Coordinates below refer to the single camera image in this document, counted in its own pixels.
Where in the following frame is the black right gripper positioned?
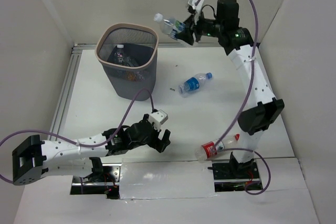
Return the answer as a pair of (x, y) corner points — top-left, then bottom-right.
(176, 8), (224, 45)

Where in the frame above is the green white label bottle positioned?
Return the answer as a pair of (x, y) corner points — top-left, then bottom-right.
(153, 13), (185, 40)

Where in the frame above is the red label bottle red cap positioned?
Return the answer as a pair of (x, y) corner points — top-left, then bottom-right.
(195, 134), (240, 162)

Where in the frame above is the orange drink bottle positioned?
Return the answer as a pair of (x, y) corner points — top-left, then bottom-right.
(126, 72), (138, 82)

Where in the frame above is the blue label bottle white cap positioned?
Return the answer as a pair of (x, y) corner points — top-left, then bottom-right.
(112, 44), (139, 68)

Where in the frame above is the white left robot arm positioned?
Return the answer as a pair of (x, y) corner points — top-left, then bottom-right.
(12, 110), (170, 186)

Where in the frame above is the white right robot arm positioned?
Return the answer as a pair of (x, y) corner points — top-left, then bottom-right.
(176, 0), (285, 178)

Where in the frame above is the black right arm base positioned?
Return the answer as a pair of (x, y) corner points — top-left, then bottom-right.
(207, 157), (263, 193)

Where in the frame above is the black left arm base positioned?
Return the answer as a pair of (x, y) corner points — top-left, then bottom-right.
(70, 163), (122, 200)

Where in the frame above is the grey mesh waste bin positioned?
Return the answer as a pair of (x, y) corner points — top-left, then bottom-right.
(95, 23), (159, 101)

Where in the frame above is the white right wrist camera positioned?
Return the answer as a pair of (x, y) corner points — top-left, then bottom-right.
(186, 0), (204, 15)

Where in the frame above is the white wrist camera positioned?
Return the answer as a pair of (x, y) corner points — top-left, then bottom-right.
(186, 0), (204, 15)
(148, 110), (169, 132)

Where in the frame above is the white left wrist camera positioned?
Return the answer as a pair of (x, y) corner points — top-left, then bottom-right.
(148, 110), (169, 132)

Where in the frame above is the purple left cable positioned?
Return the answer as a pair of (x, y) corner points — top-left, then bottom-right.
(0, 89), (158, 196)

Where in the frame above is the purple cable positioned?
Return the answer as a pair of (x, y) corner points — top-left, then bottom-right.
(0, 89), (158, 196)
(194, 0), (271, 195)

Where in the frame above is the aluminium frame rail left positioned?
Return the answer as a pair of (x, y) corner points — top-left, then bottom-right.
(49, 44), (96, 135)

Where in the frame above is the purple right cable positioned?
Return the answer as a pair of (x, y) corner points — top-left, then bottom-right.
(194, 0), (271, 195)

